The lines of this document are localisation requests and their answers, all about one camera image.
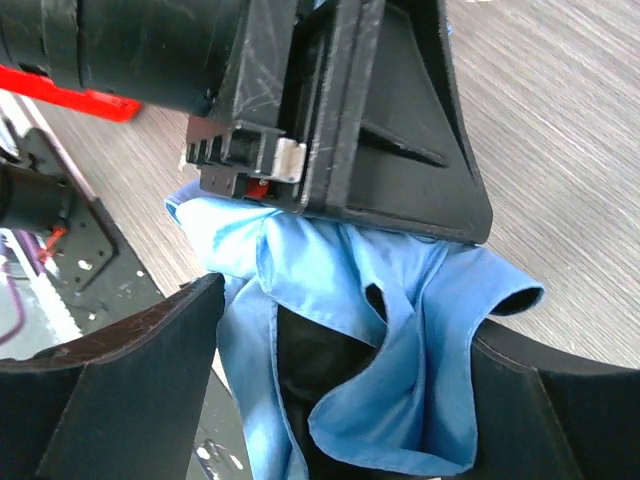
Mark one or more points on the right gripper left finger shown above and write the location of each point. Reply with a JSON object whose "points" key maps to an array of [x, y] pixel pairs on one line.
{"points": [[123, 402]]}

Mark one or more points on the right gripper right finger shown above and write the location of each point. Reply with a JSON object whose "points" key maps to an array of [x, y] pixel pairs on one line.
{"points": [[545, 414]]}

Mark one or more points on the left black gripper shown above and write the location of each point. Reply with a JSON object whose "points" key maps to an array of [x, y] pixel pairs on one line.
{"points": [[285, 121]]}

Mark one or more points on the light blue folding umbrella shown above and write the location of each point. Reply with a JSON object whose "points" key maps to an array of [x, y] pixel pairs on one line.
{"points": [[347, 350]]}

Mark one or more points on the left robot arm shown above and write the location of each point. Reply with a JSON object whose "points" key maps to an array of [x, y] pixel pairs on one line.
{"points": [[164, 53]]}

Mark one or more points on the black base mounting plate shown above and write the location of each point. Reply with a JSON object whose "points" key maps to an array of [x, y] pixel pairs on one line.
{"points": [[93, 278]]}

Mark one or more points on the red plastic basket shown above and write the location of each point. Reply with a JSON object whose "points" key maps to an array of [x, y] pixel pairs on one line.
{"points": [[105, 106]]}

